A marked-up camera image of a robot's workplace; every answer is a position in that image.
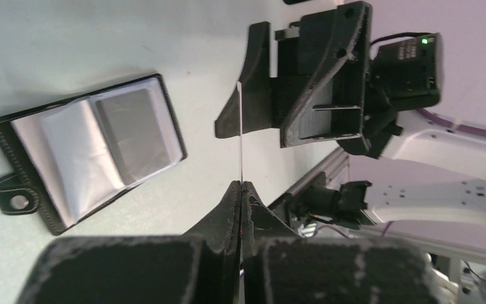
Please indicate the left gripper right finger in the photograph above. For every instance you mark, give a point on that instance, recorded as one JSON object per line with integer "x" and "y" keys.
{"x": 282, "y": 267}

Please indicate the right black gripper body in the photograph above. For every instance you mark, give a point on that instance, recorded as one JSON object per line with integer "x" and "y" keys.
{"x": 405, "y": 75}

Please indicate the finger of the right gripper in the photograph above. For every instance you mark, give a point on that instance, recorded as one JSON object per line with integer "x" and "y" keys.
{"x": 323, "y": 66}
{"x": 257, "y": 108}

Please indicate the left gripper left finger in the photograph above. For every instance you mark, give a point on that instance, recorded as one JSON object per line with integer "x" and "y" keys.
{"x": 199, "y": 266}

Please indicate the thin white credit card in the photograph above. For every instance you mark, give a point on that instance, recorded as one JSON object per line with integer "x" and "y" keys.
{"x": 240, "y": 129}

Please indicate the black leather card holder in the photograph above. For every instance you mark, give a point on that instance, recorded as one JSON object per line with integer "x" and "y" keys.
{"x": 73, "y": 157}

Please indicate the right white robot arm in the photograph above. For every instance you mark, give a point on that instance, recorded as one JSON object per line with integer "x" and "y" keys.
{"x": 426, "y": 138}

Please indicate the aluminium frame rail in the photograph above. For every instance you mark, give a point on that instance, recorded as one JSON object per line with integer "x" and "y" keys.
{"x": 328, "y": 174}

